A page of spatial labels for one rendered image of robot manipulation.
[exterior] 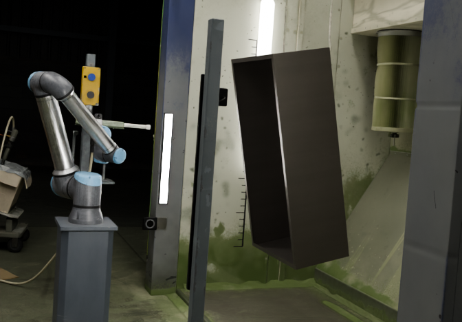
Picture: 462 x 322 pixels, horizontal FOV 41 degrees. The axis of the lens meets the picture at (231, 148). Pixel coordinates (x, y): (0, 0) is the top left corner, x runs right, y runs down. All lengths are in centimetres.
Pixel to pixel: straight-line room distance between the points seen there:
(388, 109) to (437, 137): 285
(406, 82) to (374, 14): 55
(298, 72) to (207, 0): 124
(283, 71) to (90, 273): 151
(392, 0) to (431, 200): 292
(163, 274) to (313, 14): 218
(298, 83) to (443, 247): 188
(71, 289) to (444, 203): 230
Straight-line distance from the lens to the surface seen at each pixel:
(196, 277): 238
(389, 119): 453
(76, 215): 348
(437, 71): 172
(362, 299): 433
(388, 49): 456
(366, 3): 476
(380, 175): 497
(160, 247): 436
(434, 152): 170
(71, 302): 351
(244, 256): 458
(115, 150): 360
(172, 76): 426
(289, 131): 336
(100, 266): 347
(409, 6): 432
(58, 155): 356
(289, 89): 335
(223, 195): 443
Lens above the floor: 128
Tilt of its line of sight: 3 degrees down
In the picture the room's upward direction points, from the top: 4 degrees clockwise
